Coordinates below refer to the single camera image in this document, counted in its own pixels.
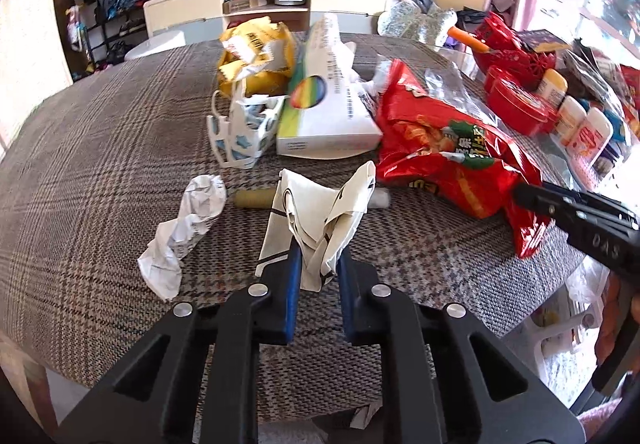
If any white plastic chair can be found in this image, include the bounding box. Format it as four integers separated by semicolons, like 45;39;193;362
502;294;608;375

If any crumpled white paper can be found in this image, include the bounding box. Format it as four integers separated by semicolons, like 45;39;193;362
137;174;227;301

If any yellow snack bag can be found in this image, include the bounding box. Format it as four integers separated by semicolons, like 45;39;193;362
217;16;306;97

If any red plastic basket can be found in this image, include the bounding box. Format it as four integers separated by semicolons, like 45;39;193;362
472;11;558;77

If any person's right hand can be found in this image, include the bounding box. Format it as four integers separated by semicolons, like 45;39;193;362
596;269;622;367

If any red snack bag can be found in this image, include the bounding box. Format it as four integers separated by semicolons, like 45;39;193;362
375;59;551;260

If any orange handle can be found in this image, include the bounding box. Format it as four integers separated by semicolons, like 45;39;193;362
446;26;488;52

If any white bottle orange label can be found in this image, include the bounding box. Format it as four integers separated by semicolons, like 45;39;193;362
554;96;587;146

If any glittery silver cloth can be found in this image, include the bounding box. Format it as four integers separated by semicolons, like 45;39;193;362
377;1;458;45

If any pink fuzzy cloth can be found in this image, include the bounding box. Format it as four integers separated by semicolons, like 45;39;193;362
577;399;626;431

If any white box rainbow circle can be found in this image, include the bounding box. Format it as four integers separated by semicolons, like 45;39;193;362
276;13;383;159

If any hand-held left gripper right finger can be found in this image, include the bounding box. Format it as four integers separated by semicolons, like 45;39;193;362
337;249;586;444

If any plaid tablecloth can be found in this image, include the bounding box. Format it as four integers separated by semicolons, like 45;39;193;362
0;31;586;417

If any white blue-star paper carrier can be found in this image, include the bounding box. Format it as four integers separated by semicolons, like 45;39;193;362
206;83;290;170

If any white plastic bag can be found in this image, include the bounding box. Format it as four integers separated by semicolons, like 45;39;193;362
565;256;611;305

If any white cloth wrapper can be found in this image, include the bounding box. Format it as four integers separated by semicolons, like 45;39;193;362
255;160;377;292

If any shoe rack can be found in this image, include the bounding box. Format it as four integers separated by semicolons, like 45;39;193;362
67;0;148;75

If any beige cylindrical tube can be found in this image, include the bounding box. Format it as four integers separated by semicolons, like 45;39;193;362
227;188;391;211

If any cream media cabinet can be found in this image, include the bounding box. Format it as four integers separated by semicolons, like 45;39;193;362
143;0;396;42

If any clear plastic bag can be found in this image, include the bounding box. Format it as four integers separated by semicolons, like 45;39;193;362
370;56;501;125

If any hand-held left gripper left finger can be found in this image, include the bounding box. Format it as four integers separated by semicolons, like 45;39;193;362
55;244;303;444

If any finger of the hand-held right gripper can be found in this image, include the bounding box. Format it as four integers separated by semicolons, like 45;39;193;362
512;182;577;235
542;182;640;228

